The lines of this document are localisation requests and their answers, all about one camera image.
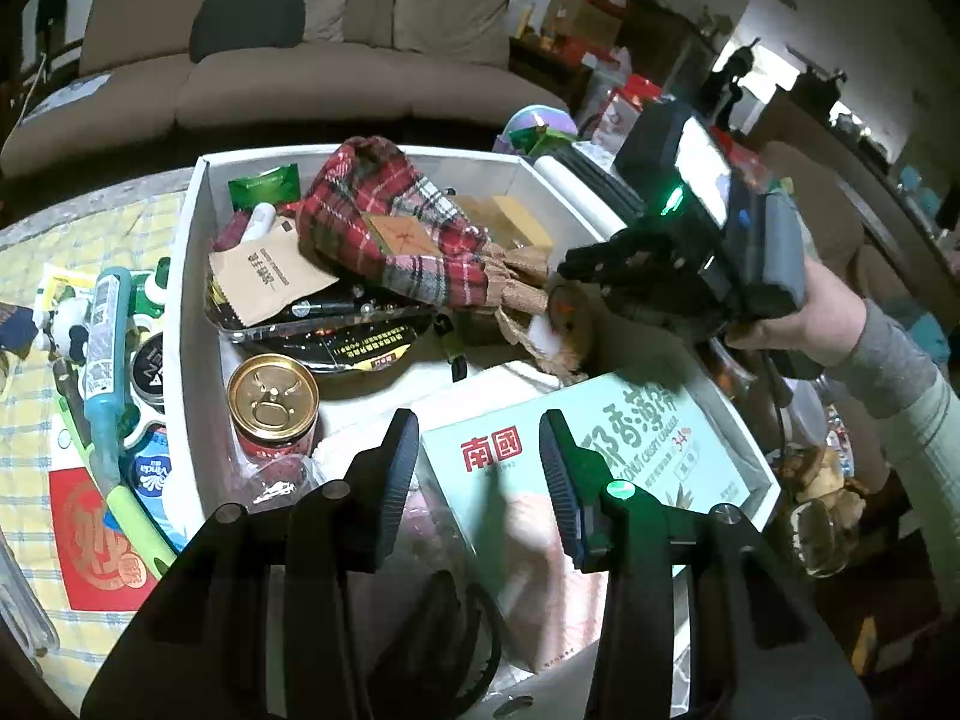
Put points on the blue tube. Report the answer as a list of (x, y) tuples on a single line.
[(105, 360)]

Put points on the yellow checked tablecloth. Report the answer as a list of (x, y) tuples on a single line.
[(30, 450)]

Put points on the small white bottle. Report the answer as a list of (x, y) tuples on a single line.
[(259, 225)]

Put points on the white storage box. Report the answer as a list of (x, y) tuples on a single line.
[(184, 330)]

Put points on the person's right forearm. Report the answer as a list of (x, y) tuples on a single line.
[(900, 405)]

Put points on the black camera tripod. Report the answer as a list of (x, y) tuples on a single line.
[(731, 82)]

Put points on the clear pen case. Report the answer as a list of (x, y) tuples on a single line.
[(30, 615)]

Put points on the white paper sheet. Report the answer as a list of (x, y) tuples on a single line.
[(79, 90)]

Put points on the green cap white bottle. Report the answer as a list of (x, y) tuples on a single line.
[(154, 289)]

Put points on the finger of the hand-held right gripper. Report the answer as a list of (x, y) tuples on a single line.
[(660, 304), (607, 259)]

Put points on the yellow green paper packet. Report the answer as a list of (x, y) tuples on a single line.
[(64, 285)]

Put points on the cardboard box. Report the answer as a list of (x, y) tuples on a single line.
[(581, 15)]

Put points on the clear plastic cup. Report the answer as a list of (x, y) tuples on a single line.
[(281, 484)]

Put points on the black instant noodle bowl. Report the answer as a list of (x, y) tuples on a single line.
[(360, 349)]

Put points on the clear glass cup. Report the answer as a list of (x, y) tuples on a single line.
[(821, 547)]

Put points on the person's right hand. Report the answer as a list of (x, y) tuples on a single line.
[(817, 330)]

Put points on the dark blue patterned pouch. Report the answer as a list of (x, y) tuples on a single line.
[(15, 330)]

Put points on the clear bag red items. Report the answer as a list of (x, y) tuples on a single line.
[(630, 109)]

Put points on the red envelope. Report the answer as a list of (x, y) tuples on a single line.
[(90, 540)]

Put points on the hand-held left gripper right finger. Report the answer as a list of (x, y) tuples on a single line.
[(559, 480)]

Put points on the gold top drink can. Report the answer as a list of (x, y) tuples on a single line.
[(271, 390)]

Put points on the black cushion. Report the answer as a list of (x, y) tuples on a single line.
[(247, 22)]

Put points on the beige sofa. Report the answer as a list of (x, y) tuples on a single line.
[(300, 82)]

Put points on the brown paper sachet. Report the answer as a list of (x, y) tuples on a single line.
[(262, 277)]

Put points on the green utility knife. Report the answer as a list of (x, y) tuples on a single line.
[(139, 532)]

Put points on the blue tissue pack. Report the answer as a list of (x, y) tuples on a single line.
[(154, 476)]

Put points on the black flat case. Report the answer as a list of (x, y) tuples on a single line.
[(600, 176)]

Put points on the brown wrapped box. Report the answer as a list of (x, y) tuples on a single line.
[(517, 221)]

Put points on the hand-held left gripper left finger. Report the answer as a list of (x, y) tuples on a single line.
[(397, 480)]

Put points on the green foil sachet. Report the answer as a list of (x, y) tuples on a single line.
[(262, 187)]

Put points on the plaid cloth doll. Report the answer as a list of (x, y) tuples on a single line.
[(390, 210)]

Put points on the purple green ball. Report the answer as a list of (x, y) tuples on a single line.
[(536, 127)]

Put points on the pale green cracker box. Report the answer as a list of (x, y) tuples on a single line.
[(675, 450)]

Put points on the panda figurine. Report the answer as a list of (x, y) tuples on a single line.
[(71, 334)]

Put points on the black round tin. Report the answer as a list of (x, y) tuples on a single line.
[(150, 379)]

